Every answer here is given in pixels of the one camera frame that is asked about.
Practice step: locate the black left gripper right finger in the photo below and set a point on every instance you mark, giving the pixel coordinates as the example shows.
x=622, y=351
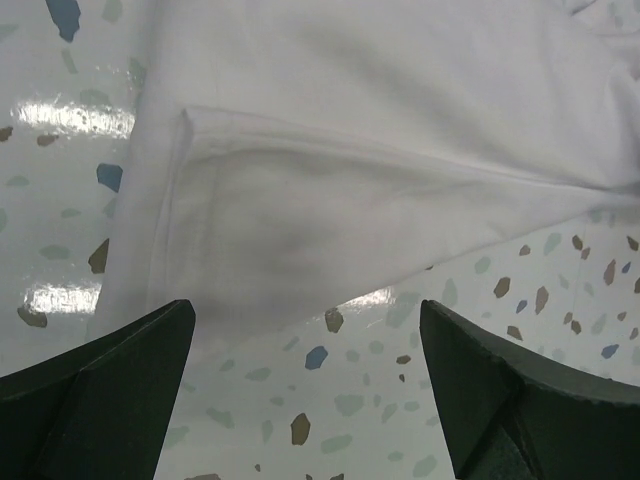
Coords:
x=509, y=413

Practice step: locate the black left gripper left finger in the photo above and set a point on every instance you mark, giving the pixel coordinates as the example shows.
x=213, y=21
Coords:
x=99, y=411

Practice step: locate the white t shirt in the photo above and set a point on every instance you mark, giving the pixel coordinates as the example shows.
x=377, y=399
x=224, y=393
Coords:
x=289, y=156

